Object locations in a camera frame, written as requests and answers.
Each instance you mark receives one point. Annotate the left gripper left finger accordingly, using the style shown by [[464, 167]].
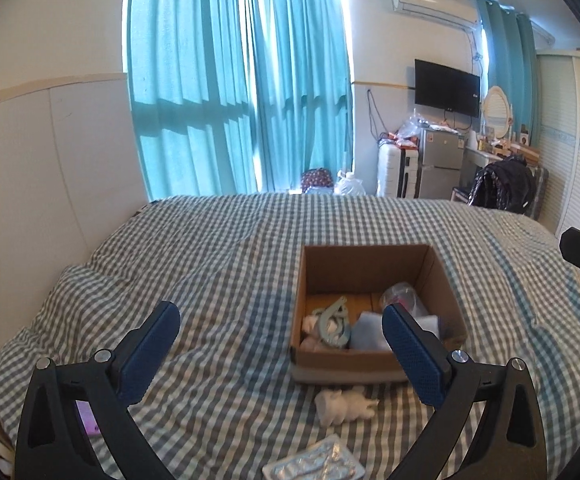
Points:
[[52, 442]]

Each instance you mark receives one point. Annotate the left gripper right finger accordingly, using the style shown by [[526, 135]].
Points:
[[509, 441]]

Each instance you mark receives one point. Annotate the white sock blue cuff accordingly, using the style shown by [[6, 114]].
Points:
[[367, 333]]

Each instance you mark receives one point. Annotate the cream lace cloth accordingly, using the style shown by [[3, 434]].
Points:
[[310, 340]]

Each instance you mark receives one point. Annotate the purple phone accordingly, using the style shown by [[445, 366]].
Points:
[[88, 420]]

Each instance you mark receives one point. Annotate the white sliding wardrobe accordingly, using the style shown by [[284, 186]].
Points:
[[559, 139]]

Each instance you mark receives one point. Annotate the oval white mirror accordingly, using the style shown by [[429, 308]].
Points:
[[496, 114]]

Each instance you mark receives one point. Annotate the silver mini fridge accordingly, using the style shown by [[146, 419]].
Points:
[[441, 153]]

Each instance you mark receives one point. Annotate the grey checked bed cover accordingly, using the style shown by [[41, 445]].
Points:
[[223, 404]]

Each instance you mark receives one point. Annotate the clear plastic container in box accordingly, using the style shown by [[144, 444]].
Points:
[[405, 295]]

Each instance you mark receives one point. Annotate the teal curtain by wardrobe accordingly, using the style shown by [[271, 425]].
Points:
[[513, 61]]

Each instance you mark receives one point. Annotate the brown cardboard box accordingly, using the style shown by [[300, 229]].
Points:
[[361, 275]]

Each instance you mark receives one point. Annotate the white suitcase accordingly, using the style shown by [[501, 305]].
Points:
[[398, 165]]

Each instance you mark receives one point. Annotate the grey green hair clip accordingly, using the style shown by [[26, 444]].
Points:
[[333, 326]]

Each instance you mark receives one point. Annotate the white air conditioner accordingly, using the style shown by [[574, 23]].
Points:
[[454, 13]]

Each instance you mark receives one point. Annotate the red patterned bag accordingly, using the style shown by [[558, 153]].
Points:
[[316, 178]]

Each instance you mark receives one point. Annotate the teal window curtain right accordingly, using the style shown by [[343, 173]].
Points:
[[301, 94]]

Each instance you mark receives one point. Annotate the teal window curtain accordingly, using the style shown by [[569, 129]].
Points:
[[188, 97], [301, 94]]

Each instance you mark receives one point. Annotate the teal window curtain left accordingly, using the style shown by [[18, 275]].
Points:
[[188, 97]]

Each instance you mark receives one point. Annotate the black wall television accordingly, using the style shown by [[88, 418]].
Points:
[[446, 88]]

